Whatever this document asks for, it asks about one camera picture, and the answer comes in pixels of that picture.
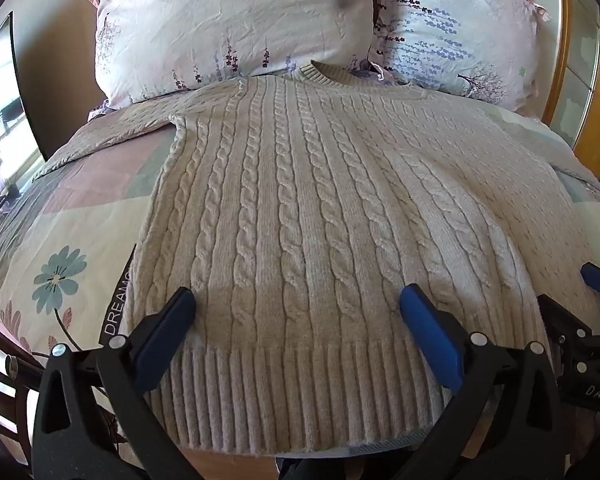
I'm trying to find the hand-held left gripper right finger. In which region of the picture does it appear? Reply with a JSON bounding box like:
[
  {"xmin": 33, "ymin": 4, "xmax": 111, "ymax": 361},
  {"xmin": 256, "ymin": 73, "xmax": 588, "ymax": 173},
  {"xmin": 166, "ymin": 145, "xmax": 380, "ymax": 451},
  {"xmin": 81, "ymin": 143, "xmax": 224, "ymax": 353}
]
[{"xmin": 395, "ymin": 284, "xmax": 566, "ymax": 480}]

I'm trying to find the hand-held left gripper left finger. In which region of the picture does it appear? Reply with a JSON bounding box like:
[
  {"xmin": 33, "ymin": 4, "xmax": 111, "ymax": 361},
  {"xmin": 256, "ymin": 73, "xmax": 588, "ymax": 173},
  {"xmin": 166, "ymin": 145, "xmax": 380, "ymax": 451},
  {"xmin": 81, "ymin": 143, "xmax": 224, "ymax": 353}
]
[{"xmin": 32, "ymin": 287, "xmax": 201, "ymax": 480}]

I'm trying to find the beige cable-knit sweater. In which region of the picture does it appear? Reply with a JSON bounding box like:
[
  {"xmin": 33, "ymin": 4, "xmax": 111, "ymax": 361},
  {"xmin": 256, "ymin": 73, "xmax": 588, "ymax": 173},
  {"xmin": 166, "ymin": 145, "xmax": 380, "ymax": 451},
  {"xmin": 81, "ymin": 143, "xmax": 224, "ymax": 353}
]
[{"xmin": 32, "ymin": 60, "xmax": 600, "ymax": 461}]

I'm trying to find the floral patchwork quilt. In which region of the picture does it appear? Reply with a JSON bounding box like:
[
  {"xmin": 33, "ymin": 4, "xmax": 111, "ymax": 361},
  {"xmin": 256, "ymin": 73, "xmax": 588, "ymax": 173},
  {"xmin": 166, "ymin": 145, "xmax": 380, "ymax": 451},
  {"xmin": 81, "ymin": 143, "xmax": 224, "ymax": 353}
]
[{"xmin": 0, "ymin": 102, "xmax": 600, "ymax": 461}]

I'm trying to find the dark-framed window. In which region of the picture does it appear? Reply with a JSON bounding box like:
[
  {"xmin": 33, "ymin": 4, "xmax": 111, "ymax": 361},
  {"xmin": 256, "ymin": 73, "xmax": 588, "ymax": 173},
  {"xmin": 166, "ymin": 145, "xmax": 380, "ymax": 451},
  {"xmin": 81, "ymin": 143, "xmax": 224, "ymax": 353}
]
[{"xmin": 0, "ymin": 10, "xmax": 49, "ymax": 211}]

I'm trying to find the pale blue floral pillow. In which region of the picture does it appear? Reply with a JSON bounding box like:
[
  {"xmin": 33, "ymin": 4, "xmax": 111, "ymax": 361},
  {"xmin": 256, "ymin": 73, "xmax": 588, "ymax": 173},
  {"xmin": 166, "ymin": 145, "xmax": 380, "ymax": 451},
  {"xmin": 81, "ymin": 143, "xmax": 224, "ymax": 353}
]
[{"xmin": 367, "ymin": 0, "xmax": 552, "ymax": 121}]

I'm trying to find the pink floral pillow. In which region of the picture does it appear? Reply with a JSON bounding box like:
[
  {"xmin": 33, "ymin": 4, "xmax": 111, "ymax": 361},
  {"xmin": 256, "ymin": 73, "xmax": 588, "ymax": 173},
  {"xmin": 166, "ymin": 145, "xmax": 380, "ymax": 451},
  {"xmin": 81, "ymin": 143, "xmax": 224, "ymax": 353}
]
[{"xmin": 84, "ymin": 0, "xmax": 376, "ymax": 111}]

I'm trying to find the dark wooden bed frame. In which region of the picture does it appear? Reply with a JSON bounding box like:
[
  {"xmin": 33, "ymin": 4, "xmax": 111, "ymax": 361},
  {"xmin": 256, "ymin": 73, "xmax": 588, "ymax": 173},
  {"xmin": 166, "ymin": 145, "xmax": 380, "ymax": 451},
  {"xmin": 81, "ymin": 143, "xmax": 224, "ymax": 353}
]
[{"xmin": 0, "ymin": 300, "xmax": 48, "ymax": 480}]

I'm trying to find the wooden frame with glass panels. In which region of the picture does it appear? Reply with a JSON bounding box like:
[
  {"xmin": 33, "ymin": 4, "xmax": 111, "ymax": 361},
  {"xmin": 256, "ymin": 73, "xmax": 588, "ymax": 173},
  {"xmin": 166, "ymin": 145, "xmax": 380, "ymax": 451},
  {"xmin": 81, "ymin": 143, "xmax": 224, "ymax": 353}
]
[{"xmin": 540, "ymin": 0, "xmax": 600, "ymax": 183}]

